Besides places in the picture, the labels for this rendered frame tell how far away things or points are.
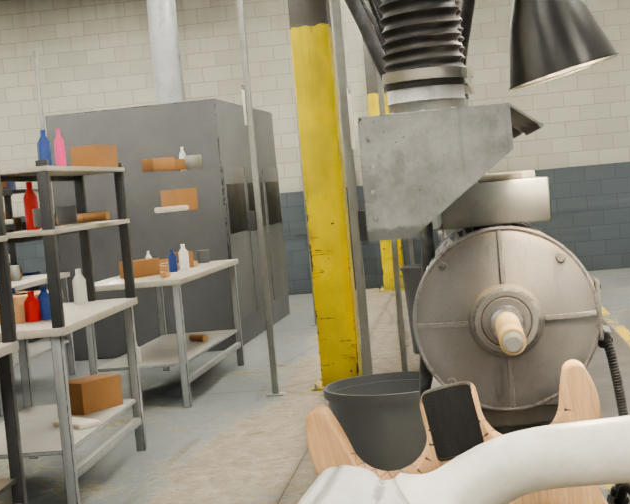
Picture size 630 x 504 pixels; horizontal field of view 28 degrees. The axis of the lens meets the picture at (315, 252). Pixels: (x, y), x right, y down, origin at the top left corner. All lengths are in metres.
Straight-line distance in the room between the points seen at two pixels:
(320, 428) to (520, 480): 0.40
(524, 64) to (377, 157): 0.22
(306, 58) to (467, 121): 7.56
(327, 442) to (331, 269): 7.51
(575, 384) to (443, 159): 0.29
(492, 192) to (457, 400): 0.41
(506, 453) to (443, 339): 0.65
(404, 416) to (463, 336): 2.66
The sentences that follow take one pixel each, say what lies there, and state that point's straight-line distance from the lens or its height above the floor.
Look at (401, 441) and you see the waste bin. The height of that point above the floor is 0.55.
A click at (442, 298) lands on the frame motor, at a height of 1.29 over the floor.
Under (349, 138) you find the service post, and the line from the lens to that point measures 5.88.
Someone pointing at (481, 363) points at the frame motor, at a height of 1.19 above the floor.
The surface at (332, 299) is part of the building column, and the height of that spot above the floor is 0.64.
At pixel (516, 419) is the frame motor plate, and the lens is 1.82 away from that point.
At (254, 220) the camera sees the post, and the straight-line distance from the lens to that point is 8.85.
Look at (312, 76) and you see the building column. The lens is 8.95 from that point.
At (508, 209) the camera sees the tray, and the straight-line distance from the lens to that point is 1.76.
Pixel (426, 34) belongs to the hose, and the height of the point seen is 1.63.
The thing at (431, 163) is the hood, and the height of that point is 1.47.
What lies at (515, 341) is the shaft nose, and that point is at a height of 1.25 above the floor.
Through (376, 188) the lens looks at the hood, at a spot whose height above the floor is 1.45.
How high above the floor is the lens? 1.45
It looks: 3 degrees down
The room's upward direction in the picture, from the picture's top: 5 degrees counter-clockwise
